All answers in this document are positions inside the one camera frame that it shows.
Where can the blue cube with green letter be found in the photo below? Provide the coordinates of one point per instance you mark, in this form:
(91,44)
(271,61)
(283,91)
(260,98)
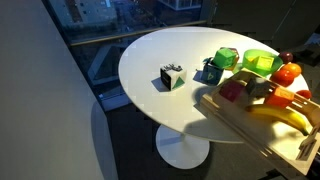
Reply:
(210,76)

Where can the small red toy fruit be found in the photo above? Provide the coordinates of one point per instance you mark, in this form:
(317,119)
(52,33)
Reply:
(304,94)

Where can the pink block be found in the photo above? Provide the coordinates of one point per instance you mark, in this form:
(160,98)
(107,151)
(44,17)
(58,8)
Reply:
(231,90)

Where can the orange block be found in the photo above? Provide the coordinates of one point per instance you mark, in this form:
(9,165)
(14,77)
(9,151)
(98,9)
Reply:
(279,96)

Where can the green plastic bowl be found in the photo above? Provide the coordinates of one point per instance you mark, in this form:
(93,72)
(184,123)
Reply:
(248,61)

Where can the gray block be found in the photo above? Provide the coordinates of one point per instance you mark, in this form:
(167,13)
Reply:
(257,86)

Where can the dark red toy plum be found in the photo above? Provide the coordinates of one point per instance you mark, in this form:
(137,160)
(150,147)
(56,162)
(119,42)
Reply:
(286,57)

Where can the red toy apple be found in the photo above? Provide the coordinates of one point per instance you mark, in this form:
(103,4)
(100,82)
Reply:
(282,78)

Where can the wooden crate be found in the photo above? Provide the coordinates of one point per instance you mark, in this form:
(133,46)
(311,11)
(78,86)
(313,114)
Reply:
(266,140)

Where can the orange toy fruit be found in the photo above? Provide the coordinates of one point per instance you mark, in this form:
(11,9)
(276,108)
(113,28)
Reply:
(293,69)

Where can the white table pedestal base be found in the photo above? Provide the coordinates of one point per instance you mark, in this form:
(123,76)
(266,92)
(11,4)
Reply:
(181,150)

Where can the wooden window handrail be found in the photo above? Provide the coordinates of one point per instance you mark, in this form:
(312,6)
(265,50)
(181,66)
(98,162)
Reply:
(133,33)

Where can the yellow toy banana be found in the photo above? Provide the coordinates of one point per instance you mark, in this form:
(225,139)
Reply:
(280,113)

